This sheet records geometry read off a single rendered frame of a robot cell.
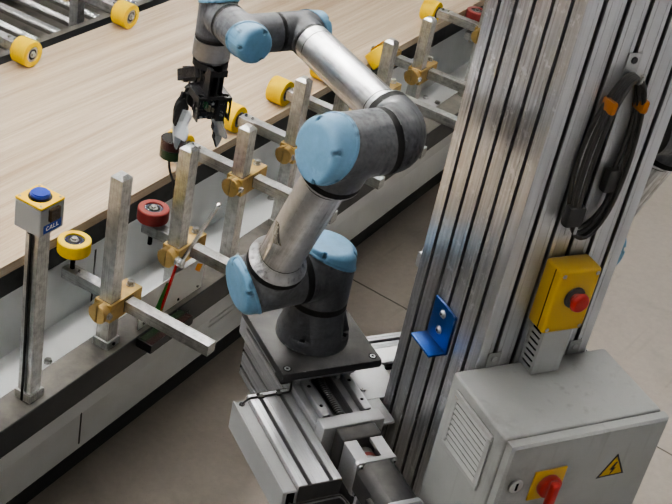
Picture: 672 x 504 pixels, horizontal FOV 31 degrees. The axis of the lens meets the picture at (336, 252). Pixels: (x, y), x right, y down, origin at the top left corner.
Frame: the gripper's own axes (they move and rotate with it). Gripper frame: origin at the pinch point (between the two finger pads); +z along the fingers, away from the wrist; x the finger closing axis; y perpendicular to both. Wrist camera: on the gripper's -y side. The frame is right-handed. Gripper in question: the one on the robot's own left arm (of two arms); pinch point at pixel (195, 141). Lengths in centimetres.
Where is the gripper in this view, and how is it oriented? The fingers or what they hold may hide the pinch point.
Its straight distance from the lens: 257.3
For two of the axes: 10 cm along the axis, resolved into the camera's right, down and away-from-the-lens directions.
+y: 4.1, 5.6, -7.2
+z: -1.8, 8.2, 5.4
